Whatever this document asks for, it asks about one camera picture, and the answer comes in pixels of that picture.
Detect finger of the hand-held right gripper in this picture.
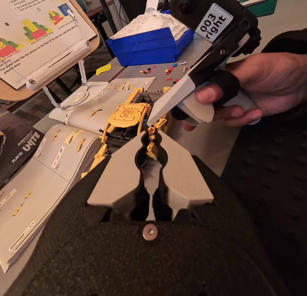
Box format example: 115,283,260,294
146,75,196,127

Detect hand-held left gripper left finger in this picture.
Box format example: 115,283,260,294
87,130,148,221

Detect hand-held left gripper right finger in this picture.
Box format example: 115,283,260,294
153,129,214,221

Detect yellow brick toy car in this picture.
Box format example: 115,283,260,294
82,86,173,179

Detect instruction booklet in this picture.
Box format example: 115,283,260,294
0,77,156,273

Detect grey desk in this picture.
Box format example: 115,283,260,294
0,35,243,296

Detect brown desk divider strip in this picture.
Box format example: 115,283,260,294
109,66,126,83

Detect person's right hand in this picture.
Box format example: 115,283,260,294
183,52,307,132

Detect scattered small coloured pins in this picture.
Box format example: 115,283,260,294
140,61,189,82

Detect blue storage bin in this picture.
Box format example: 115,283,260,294
106,9,195,67

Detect crumpled white paper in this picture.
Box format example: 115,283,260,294
113,0,189,41

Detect yellow sticky note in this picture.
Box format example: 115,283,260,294
96,64,112,76

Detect green cutting mat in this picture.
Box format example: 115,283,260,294
249,0,281,17

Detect black dimpled mat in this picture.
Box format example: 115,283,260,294
221,123,307,296

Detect dark toy car box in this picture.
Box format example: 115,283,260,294
0,107,46,188

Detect clipboard with printed sheet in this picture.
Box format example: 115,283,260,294
0,0,100,102

